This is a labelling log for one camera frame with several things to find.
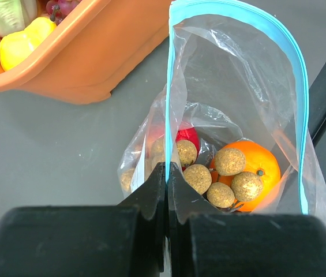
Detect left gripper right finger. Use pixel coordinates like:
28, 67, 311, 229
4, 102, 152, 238
167, 163, 326, 276

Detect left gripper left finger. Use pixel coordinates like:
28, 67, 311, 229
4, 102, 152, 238
0, 163, 166, 276

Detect fake brown longan bunch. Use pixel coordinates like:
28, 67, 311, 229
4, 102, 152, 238
121, 138, 264, 208

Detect fake orange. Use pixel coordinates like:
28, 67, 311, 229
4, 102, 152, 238
224, 140, 281, 212

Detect fake red apple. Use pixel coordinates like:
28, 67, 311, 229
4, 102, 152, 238
175, 128, 200, 170

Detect clear zip top bag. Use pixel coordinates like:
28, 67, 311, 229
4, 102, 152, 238
118, 1, 326, 225

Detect fake yellow pepper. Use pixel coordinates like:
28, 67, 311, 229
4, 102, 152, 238
0, 17, 57, 71

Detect fake purple grapes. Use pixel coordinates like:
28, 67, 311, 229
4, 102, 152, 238
45, 0, 81, 25

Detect fake green lettuce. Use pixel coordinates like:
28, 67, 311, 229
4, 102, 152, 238
0, 0, 42, 37

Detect orange plastic bin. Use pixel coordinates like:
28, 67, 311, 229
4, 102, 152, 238
0, 1, 170, 104

